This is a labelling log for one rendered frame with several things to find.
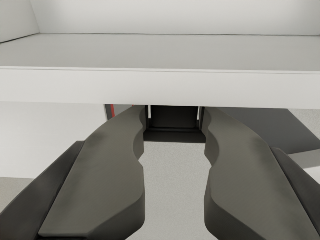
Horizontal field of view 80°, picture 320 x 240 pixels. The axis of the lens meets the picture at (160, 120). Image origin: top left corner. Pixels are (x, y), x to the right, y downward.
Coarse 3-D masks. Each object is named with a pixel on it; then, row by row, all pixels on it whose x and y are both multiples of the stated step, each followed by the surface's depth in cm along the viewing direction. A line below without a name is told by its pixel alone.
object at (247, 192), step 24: (216, 120) 9; (216, 144) 8; (240, 144) 8; (264, 144) 8; (216, 168) 7; (240, 168) 7; (264, 168) 7; (216, 192) 6; (240, 192) 6; (264, 192) 6; (288, 192) 6; (216, 216) 6; (240, 216) 5; (264, 216) 5; (288, 216) 5
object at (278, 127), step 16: (240, 112) 59; (256, 112) 56; (272, 112) 54; (288, 112) 52; (256, 128) 51; (272, 128) 49; (288, 128) 47; (304, 128) 46; (272, 144) 45; (288, 144) 43; (304, 144) 42; (304, 160) 34
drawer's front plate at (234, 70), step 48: (0, 48) 12; (48, 48) 12; (96, 48) 11; (144, 48) 11; (192, 48) 11; (240, 48) 11; (288, 48) 11; (0, 96) 9; (48, 96) 9; (96, 96) 9; (144, 96) 9; (192, 96) 9; (240, 96) 9; (288, 96) 8
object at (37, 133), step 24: (0, 120) 31; (24, 120) 31; (48, 120) 31; (72, 120) 30; (96, 120) 30; (0, 144) 34; (24, 144) 34; (48, 144) 33; (0, 168) 37; (24, 168) 37
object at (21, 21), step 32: (0, 0) 12; (32, 0) 15; (64, 0) 15; (96, 0) 15; (128, 0) 15; (160, 0) 15; (192, 0) 14; (224, 0) 14; (256, 0) 14; (288, 0) 14; (0, 32) 13; (32, 32) 15; (64, 32) 16; (96, 32) 16; (128, 32) 16; (160, 32) 16; (192, 32) 16; (224, 32) 16; (256, 32) 15; (288, 32) 15
